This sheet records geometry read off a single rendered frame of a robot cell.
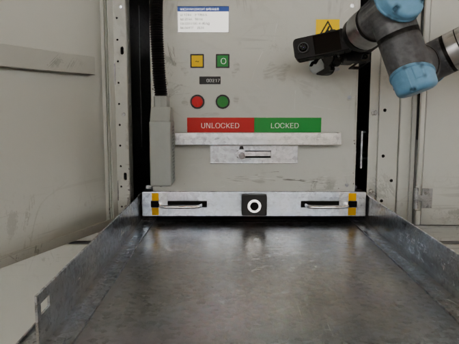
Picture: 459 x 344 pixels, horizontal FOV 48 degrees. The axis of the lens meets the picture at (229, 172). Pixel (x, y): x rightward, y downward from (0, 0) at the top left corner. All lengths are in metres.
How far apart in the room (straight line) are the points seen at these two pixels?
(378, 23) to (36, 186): 0.72
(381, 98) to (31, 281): 0.96
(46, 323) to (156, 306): 0.17
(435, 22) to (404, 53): 0.38
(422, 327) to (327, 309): 0.13
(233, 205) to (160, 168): 0.21
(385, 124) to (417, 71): 0.37
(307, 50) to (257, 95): 0.21
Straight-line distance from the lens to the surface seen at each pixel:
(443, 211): 1.35
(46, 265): 1.36
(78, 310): 0.76
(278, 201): 1.25
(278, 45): 1.25
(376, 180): 1.31
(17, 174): 1.07
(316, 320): 0.72
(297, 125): 1.25
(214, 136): 1.20
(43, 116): 1.12
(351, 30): 1.04
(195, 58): 1.24
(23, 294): 1.40
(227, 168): 1.24
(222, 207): 1.25
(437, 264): 0.90
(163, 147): 1.14
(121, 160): 1.28
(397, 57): 0.96
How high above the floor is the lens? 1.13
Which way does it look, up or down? 7 degrees down
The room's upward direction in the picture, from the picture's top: straight up
